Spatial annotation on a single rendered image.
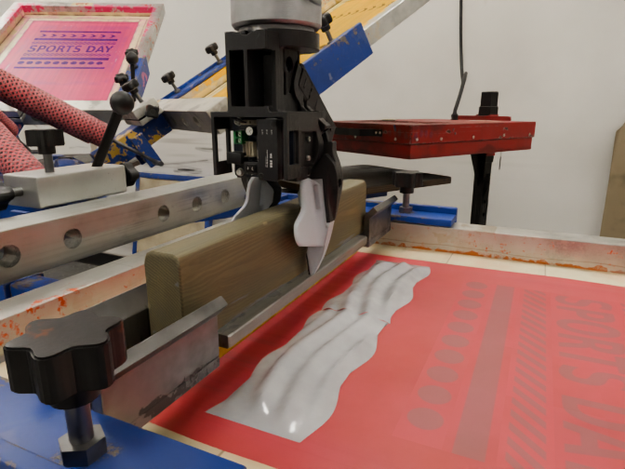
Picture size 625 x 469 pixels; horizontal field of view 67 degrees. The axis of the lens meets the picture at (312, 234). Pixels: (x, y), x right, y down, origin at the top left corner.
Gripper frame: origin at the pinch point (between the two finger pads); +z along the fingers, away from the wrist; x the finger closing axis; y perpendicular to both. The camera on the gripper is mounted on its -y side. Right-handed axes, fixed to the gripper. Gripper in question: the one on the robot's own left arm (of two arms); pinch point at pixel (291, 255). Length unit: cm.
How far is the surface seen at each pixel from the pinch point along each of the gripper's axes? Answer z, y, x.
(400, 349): 5.3, 4.2, 12.3
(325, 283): 5.3, -7.2, 0.6
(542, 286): 5.3, -16.8, 22.9
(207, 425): 5.3, 19.0, 4.0
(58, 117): -12, -24, -62
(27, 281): 9.1, 0.4, -41.1
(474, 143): -4, -109, 3
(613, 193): 21, -195, 51
